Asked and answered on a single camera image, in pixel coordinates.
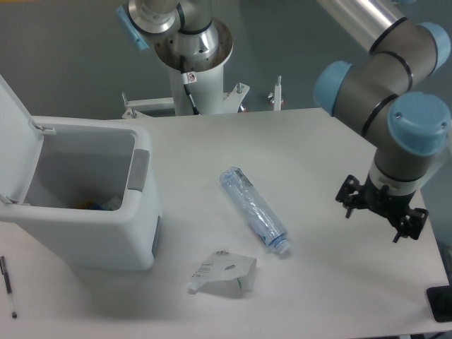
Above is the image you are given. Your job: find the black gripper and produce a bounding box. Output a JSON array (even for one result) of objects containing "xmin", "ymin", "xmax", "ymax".
[{"xmin": 335, "ymin": 174, "xmax": 429, "ymax": 243}]

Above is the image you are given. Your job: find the white push-lid trash can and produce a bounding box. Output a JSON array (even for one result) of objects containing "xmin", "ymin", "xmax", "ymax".
[{"xmin": 1, "ymin": 81, "xmax": 162, "ymax": 270}]

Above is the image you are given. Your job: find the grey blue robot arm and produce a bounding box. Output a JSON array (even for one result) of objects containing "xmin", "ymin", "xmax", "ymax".
[{"xmin": 117, "ymin": 1, "xmax": 451, "ymax": 239}]

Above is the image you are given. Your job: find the trash inside the can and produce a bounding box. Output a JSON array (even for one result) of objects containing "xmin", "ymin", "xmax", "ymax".
[{"xmin": 74, "ymin": 196, "xmax": 122, "ymax": 211}]

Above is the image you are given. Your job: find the black device at table corner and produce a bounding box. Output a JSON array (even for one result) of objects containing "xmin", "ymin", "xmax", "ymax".
[{"xmin": 426, "ymin": 285, "xmax": 451, "ymax": 323}]

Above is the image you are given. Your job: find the clear plastic water bottle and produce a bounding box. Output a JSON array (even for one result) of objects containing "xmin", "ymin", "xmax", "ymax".
[{"xmin": 219, "ymin": 167, "xmax": 290, "ymax": 256}]

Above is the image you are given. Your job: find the black pen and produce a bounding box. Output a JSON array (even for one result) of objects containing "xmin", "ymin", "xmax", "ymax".
[{"xmin": 1, "ymin": 256, "xmax": 18, "ymax": 319}]

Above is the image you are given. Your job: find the white bracket with bolt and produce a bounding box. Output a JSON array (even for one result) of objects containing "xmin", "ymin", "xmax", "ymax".
[{"xmin": 268, "ymin": 75, "xmax": 284, "ymax": 111}]

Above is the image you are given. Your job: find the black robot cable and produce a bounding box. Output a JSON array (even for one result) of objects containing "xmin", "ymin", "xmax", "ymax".
[{"xmin": 179, "ymin": 54, "xmax": 202, "ymax": 116}]

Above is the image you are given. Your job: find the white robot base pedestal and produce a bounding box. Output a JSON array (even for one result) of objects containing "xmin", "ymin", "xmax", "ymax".
[{"xmin": 122, "ymin": 18, "xmax": 250, "ymax": 119}]

